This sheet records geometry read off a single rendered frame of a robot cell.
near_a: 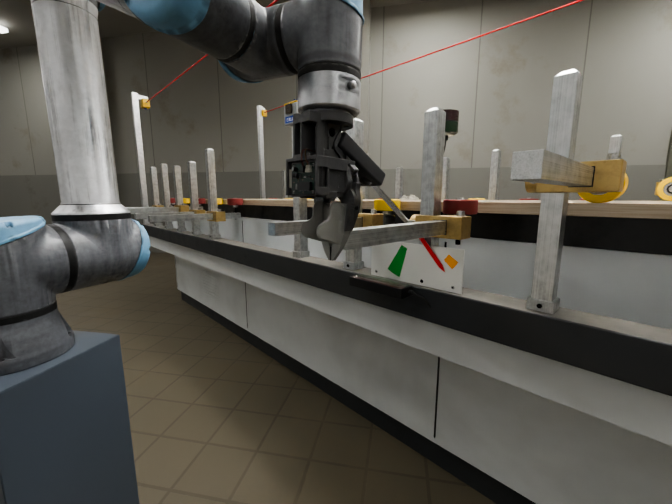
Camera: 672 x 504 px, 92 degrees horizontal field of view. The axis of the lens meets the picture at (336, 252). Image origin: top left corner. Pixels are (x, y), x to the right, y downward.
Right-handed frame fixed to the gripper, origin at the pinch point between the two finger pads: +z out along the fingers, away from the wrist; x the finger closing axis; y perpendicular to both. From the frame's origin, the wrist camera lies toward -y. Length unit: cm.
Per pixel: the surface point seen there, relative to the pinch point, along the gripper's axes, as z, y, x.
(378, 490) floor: 81, -38, -18
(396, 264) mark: 7.4, -32.7, -11.8
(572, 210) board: -7, -50, 21
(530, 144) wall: -89, -436, -105
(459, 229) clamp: -2.8, -32.5, 4.3
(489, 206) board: -8, -49, 4
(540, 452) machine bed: 55, -57, 19
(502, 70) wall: -179, -409, -138
